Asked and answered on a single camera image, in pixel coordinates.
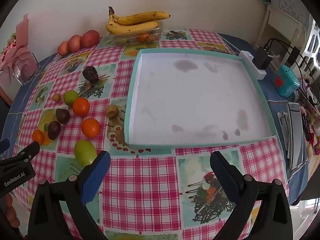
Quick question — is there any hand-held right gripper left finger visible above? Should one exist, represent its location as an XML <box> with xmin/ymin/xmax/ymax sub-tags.
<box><xmin>27</xmin><ymin>151</ymin><xmax>112</xmax><ymax>240</ymax></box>

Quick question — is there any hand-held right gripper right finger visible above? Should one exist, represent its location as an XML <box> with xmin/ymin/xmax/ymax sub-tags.
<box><xmin>209</xmin><ymin>151</ymin><xmax>293</xmax><ymax>240</ymax></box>

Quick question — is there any orange tangerine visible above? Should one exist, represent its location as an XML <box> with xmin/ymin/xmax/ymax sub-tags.
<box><xmin>81</xmin><ymin>118</ymin><xmax>100</xmax><ymax>138</ymax></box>
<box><xmin>32</xmin><ymin>129</ymin><xmax>45</xmax><ymax>145</ymax></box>
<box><xmin>72</xmin><ymin>97</ymin><xmax>90</xmax><ymax>117</ymax></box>

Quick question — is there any dark brown avocado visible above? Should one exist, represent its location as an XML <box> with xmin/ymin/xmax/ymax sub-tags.
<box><xmin>47</xmin><ymin>121</ymin><xmax>61</xmax><ymax>140</ymax></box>
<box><xmin>55</xmin><ymin>108</ymin><xmax>71</xmax><ymax>124</ymax></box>

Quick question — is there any tan brown fruit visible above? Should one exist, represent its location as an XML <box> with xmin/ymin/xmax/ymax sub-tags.
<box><xmin>105</xmin><ymin>104</ymin><xmax>119</xmax><ymax>118</ymax></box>

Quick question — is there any round green fruit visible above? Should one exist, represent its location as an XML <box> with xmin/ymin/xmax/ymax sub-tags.
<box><xmin>63</xmin><ymin>90</ymin><xmax>79</xmax><ymax>106</ymax></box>

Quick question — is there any teal-edged white tray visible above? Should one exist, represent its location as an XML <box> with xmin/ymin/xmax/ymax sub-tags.
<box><xmin>124</xmin><ymin>49</ymin><xmax>277</xmax><ymax>148</ymax></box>

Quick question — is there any person's left hand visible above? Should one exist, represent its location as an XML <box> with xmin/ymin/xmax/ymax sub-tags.
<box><xmin>4</xmin><ymin>194</ymin><xmax>20</xmax><ymax>228</ymax></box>

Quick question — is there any green mango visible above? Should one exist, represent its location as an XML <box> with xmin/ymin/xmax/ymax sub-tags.
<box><xmin>74</xmin><ymin>140</ymin><xmax>97</xmax><ymax>167</ymax></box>

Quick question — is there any pink checkered printed tablecloth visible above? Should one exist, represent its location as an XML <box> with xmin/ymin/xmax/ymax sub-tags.
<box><xmin>11</xmin><ymin>27</ymin><xmax>290</xmax><ymax>240</ymax></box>

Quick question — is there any clear acrylic holder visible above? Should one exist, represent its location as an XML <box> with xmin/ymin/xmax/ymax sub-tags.
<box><xmin>14</xmin><ymin>52</ymin><xmax>39</xmax><ymax>85</ymax></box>

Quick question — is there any narrow grey remote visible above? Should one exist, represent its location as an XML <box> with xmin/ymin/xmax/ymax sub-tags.
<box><xmin>277</xmin><ymin>111</ymin><xmax>290</xmax><ymax>159</ymax></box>

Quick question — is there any wide grey remote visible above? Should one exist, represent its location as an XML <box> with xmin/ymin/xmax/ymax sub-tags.
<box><xmin>287</xmin><ymin>102</ymin><xmax>304</xmax><ymax>169</ymax></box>

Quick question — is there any dark wrinkled fruit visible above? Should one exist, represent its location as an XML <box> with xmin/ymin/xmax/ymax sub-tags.
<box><xmin>82</xmin><ymin>66</ymin><xmax>99</xmax><ymax>82</ymax></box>

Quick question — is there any small red peach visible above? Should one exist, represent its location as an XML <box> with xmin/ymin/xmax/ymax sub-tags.
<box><xmin>57</xmin><ymin>41</ymin><xmax>70</xmax><ymax>56</ymax></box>

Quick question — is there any teal box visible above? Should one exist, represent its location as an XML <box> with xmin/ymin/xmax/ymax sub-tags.
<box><xmin>272</xmin><ymin>64</ymin><xmax>300</xmax><ymax>97</ymax></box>

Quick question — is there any medium red peach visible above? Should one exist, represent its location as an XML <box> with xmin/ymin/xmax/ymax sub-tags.
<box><xmin>68</xmin><ymin>35</ymin><xmax>83</xmax><ymax>53</ymax></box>

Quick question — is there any white power strip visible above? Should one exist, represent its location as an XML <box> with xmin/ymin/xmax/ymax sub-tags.
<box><xmin>239</xmin><ymin>51</ymin><xmax>267</xmax><ymax>80</ymax></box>

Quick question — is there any black charger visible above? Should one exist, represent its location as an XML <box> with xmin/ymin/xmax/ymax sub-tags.
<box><xmin>252</xmin><ymin>46</ymin><xmax>273</xmax><ymax>70</ymax></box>

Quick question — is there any large red peach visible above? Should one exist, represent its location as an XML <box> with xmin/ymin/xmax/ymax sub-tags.
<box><xmin>81</xmin><ymin>30</ymin><xmax>100</xmax><ymax>48</ymax></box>

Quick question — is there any clear plastic container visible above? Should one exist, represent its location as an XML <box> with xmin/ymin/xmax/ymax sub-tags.
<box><xmin>107</xmin><ymin>21</ymin><xmax>164</xmax><ymax>46</ymax></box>

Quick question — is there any yellow banana bunch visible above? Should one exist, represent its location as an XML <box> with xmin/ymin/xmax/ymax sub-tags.
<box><xmin>106</xmin><ymin>6</ymin><xmax>171</xmax><ymax>35</ymax></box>

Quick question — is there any white lattice rack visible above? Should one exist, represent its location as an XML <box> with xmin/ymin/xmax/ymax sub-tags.
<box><xmin>300</xmin><ymin>17</ymin><xmax>320</xmax><ymax>80</ymax></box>

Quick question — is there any white wooden shelf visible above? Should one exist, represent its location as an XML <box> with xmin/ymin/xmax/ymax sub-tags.
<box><xmin>255</xmin><ymin>4</ymin><xmax>310</xmax><ymax>53</ymax></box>

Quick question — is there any black charger cable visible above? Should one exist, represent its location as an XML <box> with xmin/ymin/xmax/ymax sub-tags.
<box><xmin>265</xmin><ymin>38</ymin><xmax>320</xmax><ymax>105</ymax></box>

